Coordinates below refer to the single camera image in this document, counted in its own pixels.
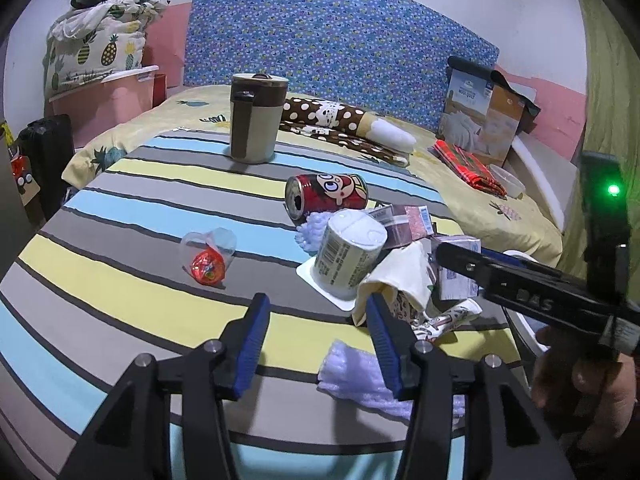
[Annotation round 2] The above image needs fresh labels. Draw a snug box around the black suitcase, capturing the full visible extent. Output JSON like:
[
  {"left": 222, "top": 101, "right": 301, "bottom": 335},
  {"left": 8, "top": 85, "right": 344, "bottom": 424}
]
[{"left": 17, "top": 114, "right": 76, "bottom": 227}]

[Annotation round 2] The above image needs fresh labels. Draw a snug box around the pink storage box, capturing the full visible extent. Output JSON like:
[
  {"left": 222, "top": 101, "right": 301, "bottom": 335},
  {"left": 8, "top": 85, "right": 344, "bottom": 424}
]
[{"left": 47, "top": 64, "right": 160, "bottom": 149}]

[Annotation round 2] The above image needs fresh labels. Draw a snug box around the strawberry milk carton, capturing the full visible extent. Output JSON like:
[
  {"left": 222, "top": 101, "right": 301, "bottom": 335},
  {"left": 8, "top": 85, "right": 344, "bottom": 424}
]
[{"left": 437, "top": 237, "right": 483, "bottom": 302}]

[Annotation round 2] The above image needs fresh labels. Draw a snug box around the white foam netting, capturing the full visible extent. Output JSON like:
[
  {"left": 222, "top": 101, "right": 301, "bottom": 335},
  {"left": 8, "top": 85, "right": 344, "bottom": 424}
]
[{"left": 295, "top": 211, "right": 342, "bottom": 252}]

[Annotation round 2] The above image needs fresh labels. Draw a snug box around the yellow pineapple bed sheet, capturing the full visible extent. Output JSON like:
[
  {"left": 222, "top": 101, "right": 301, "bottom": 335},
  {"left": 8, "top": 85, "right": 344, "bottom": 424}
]
[{"left": 61, "top": 83, "right": 564, "bottom": 267}]

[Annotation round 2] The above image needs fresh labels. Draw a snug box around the white foam wrap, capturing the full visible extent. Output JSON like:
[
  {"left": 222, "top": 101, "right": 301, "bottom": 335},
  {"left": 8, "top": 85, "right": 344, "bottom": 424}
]
[{"left": 317, "top": 339, "right": 466, "bottom": 422}]

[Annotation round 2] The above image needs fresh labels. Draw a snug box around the white yogurt cup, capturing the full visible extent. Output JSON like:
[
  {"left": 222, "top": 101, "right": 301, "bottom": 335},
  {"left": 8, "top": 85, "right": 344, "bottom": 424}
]
[{"left": 296, "top": 208, "right": 389, "bottom": 314}]

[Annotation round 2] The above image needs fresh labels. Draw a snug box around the brown polka dot blanket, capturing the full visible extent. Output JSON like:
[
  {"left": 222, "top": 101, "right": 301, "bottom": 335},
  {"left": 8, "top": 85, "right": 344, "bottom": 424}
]
[{"left": 277, "top": 96, "right": 417, "bottom": 166}]

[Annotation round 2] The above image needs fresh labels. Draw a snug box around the clear plastic container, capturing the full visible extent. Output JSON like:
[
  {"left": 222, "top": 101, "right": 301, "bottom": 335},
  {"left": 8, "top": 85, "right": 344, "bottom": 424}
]
[{"left": 487, "top": 163, "right": 526, "bottom": 199}]

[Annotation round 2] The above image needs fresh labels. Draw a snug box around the person's right hand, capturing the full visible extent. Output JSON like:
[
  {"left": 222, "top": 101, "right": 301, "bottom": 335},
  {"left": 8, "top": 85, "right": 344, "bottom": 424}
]
[{"left": 530, "top": 327, "right": 640, "bottom": 443}]

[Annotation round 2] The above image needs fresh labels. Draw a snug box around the white wrapper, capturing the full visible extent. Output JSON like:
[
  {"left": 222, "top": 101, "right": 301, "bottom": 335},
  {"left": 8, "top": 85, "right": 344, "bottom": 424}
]
[{"left": 351, "top": 241, "right": 483, "bottom": 347}]

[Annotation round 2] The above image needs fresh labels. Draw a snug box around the beige brown lidded mug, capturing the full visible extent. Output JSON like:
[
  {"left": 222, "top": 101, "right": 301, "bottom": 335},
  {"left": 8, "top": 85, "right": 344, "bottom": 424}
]
[{"left": 229, "top": 73, "right": 289, "bottom": 164}]

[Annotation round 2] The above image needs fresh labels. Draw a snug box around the pineapple print quilt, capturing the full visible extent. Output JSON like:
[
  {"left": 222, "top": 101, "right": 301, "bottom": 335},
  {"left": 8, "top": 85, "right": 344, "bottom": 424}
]
[{"left": 42, "top": 0, "right": 169, "bottom": 99}]

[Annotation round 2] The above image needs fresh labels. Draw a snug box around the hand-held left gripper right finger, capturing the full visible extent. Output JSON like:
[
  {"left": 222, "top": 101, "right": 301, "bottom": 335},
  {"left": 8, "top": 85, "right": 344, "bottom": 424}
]
[{"left": 366, "top": 292, "right": 576, "bottom": 480}]

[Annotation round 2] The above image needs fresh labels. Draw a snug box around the white bed frame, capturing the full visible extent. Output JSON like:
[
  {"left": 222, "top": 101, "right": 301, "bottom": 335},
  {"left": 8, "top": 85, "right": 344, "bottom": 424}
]
[{"left": 509, "top": 134, "right": 577, "bottom": 233}]

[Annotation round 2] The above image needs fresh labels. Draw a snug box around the small purple cardboard box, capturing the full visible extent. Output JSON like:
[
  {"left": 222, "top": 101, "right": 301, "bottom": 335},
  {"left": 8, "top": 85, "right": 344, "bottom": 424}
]
[{"left": 369, "top": 203, "right": 434, "bottom": 250}]

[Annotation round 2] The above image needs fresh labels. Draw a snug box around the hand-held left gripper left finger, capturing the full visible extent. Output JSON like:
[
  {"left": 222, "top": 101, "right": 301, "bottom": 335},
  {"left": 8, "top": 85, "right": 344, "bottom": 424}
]
[{"left": 47, "top": 292, "right": 273, "bottom": 480}]

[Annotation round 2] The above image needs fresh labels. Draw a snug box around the blue patterned headboard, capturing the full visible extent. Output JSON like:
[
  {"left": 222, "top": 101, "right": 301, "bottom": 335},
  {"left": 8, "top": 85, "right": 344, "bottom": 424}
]
[{"left": 182, "top": 0, "right": 501, "bottom": 134}]

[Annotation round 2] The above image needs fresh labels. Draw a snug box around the green curtain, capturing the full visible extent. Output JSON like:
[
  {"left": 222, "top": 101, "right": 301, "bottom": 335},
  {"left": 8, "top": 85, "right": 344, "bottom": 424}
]
[{"left": 556, "top": 0, "right": 640, "bottom": 283}]

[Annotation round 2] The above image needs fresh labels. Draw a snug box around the quilt packaging box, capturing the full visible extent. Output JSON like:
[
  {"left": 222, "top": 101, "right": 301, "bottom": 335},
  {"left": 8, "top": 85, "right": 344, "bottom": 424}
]
[{"left": 438, "top": 56, "right": 542, "bottom": 169}]

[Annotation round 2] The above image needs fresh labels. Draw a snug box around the red plaid cloth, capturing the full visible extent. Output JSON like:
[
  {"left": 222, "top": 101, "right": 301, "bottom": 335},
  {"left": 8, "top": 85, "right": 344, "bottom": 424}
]
[{"left": 432, "top": 138, "right": 509, "bottom": 199}]

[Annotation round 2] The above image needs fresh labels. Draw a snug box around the red cartoon drink can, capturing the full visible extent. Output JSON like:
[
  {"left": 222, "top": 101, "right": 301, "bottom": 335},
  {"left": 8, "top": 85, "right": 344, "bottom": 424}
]
[{"left": 285, "top": 172, "right": 369, "bottom": 221}]

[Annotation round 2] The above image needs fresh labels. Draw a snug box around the clear red candy wrapper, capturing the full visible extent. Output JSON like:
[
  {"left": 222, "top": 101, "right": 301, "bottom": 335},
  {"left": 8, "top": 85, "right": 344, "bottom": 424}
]
[{"left": 181, "top": 227, "right": 237, "bottom": 287}]

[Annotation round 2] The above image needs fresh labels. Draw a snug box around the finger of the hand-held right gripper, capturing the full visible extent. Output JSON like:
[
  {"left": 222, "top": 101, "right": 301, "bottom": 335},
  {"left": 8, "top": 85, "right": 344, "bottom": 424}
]
[{"left": 434, "top": 241, "right": 507, "bottom": 306}]

